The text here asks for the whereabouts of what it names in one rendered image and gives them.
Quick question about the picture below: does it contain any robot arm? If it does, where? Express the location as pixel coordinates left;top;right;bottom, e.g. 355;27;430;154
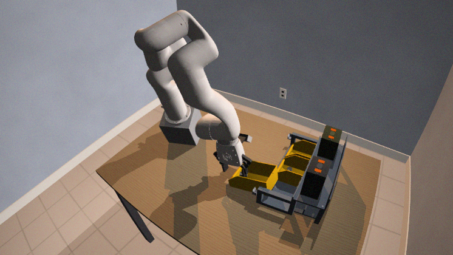
134;10;252;145

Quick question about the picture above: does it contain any grey slanted shelf rack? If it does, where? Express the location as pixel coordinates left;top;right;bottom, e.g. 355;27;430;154
252;132;348;224

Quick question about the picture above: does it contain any yellow bin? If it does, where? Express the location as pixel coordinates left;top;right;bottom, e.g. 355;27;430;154
285;140;316;159
230;161;278;192
278;155;309;187

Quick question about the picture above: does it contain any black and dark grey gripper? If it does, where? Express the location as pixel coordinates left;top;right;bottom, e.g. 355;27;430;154
214;139;252;177

